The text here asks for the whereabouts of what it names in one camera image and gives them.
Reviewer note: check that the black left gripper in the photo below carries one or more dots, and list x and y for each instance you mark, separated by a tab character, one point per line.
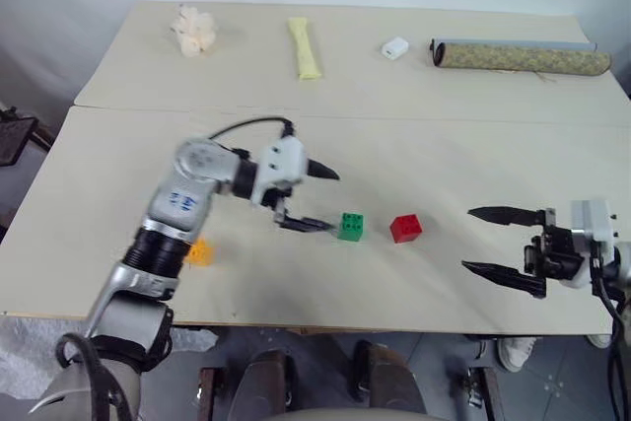
276	196

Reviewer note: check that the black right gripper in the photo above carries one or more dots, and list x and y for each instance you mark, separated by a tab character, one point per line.
559	253

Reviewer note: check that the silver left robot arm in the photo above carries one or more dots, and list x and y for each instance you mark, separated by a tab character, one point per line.
180	204

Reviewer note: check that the green toy cube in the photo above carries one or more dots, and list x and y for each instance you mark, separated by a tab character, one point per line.
351	227

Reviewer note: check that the red toy cube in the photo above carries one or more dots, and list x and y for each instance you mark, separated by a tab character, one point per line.
406	229

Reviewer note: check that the white shoe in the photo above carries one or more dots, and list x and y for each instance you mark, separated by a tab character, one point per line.
599	340
515	353

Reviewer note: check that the yellow toy cube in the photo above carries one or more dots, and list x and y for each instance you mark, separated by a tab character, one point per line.
202	253

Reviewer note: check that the long pale yellow pouch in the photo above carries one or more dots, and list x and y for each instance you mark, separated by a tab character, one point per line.
305	49

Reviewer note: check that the small white charger plug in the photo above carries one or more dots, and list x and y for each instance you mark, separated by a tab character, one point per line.
394	48

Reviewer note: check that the dark rounded shape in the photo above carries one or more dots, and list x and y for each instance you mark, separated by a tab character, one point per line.
263	384
389	376

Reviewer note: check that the rolled patterned mat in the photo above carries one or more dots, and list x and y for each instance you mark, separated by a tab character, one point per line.
517	58

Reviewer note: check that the grey robot torso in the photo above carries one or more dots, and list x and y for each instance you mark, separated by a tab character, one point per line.
360	415

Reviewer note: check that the black stand beside table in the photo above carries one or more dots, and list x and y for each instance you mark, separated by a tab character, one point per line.
17	137

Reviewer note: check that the white plastic wrap sheet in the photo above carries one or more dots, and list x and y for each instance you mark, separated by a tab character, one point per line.
29	347

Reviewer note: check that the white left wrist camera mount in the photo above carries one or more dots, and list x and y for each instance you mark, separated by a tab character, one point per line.
283	161

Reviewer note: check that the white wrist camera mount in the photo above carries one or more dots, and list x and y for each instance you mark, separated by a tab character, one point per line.
593	219
283	161

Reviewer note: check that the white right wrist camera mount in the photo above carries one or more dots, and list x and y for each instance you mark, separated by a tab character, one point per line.
593	219

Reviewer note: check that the dark table frame leg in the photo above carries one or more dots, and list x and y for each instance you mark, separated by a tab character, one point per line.
490	394
207	394

